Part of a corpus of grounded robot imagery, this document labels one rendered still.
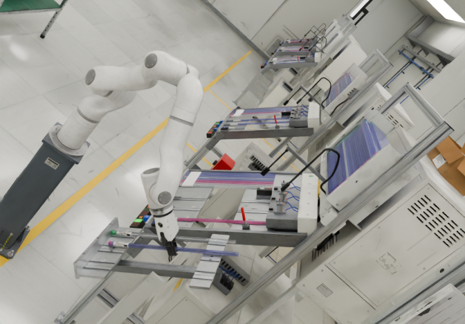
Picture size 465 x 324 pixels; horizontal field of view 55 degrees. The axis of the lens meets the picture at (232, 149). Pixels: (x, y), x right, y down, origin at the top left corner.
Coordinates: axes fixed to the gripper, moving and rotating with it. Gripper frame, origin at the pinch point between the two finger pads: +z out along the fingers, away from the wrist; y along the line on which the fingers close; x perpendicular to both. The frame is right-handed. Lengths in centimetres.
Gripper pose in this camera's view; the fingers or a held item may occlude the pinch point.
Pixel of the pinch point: (171, 248)
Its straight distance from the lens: 174.3
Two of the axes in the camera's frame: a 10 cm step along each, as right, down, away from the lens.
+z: 1.9, 9.4, 2.9
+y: 1.9, -3.2, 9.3
